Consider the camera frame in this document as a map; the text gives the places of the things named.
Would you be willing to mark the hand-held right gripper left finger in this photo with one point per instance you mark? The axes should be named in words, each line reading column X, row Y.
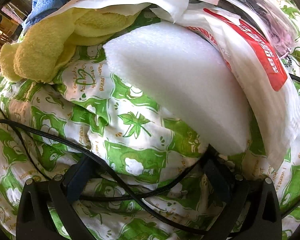
column 77, row 173

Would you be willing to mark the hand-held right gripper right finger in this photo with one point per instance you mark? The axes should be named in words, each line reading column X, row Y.
column 216, row 173

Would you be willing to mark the white foam block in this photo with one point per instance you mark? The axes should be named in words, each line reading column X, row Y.
column 177, row 80

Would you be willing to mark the yellow towel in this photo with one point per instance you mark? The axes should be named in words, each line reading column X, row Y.
column 45, row 47

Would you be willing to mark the blue towel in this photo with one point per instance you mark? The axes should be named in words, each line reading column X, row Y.
column 42, row 7

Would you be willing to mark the green patterned quilt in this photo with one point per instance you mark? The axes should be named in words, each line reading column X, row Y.
column 130, row 130

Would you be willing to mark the white bag with red label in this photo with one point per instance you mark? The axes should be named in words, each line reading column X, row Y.
column 265, row 105

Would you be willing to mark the clear package with dark item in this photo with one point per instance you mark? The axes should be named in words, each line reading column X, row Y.
column 252, row 2

